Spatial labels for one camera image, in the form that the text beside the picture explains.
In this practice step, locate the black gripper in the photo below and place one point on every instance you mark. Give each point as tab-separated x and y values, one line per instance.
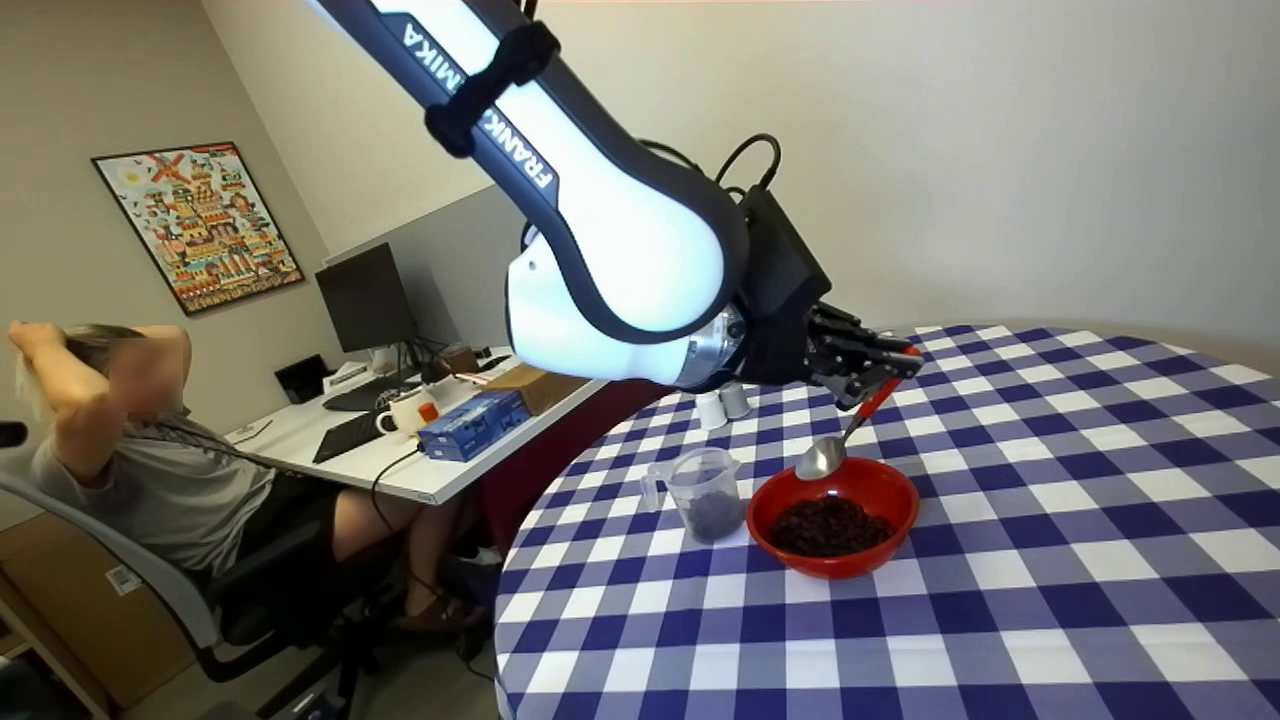
781	347

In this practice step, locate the dark coffee beans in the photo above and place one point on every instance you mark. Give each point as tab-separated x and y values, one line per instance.
832	528

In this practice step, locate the red plastic bowl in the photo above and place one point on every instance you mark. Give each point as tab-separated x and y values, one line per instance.
766	526

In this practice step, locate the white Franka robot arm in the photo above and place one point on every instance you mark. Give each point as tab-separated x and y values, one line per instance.
624	252

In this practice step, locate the grey pepper shaker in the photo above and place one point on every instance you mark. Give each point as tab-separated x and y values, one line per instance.
739	401

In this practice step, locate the white salt shaker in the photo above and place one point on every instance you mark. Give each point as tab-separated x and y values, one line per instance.
709	408

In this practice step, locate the clear plastic measuring cup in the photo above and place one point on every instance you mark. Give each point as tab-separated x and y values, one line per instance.
705	502

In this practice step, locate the long cardboard box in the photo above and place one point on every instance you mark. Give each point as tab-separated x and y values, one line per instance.
541	389

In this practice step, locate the blue white checkered tablecloth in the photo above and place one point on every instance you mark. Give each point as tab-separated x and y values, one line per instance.
1065	602

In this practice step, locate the blue box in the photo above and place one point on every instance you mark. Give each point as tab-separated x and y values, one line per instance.
472	426

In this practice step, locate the grey desk partition panel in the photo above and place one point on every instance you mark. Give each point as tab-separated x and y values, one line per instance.
453	261

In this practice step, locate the white mug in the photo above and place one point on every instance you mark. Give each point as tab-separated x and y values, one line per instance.
402	417

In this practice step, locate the white office desk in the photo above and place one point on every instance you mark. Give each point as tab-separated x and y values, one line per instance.
402	471

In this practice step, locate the black computer monitor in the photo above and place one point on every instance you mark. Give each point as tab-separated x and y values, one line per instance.
367	299

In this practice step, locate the black keyboard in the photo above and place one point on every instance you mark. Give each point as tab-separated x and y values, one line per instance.
360	395

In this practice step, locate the black tablet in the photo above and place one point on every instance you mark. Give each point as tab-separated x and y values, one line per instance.
345	433

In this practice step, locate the black desk bag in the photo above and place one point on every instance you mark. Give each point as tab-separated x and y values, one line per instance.
305	378

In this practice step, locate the framed colourful poster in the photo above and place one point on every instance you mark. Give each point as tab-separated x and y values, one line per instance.
203	226

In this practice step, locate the seated person in grey shirt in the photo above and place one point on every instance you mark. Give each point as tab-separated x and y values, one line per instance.
173	484

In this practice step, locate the grey black office chair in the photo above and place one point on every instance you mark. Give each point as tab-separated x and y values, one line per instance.
173	593

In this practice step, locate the large brown cardboard box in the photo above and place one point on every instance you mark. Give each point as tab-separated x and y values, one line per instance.
81	602

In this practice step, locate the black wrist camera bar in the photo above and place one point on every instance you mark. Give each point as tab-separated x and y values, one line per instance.
786	252

